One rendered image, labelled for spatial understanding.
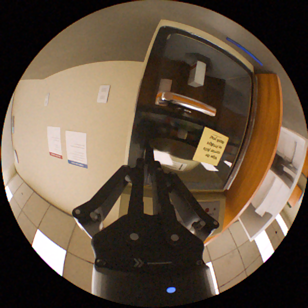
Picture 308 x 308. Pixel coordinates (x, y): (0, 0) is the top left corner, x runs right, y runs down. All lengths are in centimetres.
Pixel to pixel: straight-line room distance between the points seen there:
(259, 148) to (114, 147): 74
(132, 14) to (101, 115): 60
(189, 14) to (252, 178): 49
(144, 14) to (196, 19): 13
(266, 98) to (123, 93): 69
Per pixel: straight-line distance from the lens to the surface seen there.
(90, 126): 75
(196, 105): 17
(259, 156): 38
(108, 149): 74
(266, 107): 41
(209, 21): 34
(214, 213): 36
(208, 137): 24
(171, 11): 33
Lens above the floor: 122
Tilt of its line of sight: 22 degrees up
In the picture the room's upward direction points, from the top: 167 degrees counter-clockwise
